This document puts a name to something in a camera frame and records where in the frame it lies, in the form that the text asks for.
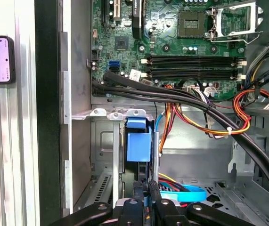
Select metal drive cage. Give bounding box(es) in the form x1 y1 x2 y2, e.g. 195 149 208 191
227 103 269 189

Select locking lever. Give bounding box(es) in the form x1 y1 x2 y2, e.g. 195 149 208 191
209 30 264 45

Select hard disk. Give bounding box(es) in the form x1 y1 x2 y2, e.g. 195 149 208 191
123 117 160 189

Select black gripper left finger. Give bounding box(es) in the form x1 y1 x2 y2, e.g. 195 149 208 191
49 180 147 226

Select metal socket cover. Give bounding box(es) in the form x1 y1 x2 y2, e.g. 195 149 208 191
209 0 260 40

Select blue data wire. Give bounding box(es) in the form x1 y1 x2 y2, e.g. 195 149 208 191
159 184 207 202

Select RAM slot black clips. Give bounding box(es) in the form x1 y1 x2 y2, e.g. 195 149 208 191
146 67 246 74
146 54 247 62

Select white grey wires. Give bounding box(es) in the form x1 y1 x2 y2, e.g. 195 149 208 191
182 84 220 99

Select disk power wire with connector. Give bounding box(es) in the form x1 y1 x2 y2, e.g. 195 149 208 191
158 172 191 208

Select black PC case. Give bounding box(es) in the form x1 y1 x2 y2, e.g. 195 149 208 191
34 0 269 226

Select CPU socket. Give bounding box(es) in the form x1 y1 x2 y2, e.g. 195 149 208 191
177 10 206 39

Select black expansion slot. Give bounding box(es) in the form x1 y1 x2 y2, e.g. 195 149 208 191
100 0 109 27

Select white expansion slot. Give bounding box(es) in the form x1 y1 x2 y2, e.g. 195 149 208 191
114 0 122 22

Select thick black cable bundle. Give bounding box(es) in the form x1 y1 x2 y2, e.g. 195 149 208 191
91 70 269 226

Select orange red wire bundle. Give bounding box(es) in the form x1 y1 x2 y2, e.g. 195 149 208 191
159 87 269 153

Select green motherboard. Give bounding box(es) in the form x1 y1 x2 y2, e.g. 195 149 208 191
91 0 262 101

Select metal disk bay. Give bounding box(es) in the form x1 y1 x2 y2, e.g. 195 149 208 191
72 107 161 210

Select yellow black power wires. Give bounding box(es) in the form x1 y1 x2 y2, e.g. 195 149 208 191
244 39 269 85

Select black graphics card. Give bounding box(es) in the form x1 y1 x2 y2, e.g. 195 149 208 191
131 0 147 40

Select RAM slot white clips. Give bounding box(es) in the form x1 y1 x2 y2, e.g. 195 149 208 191
140 60 247 68
140 73 247 81

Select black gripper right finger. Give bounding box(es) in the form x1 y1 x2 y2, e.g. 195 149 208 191
147 180 256 226

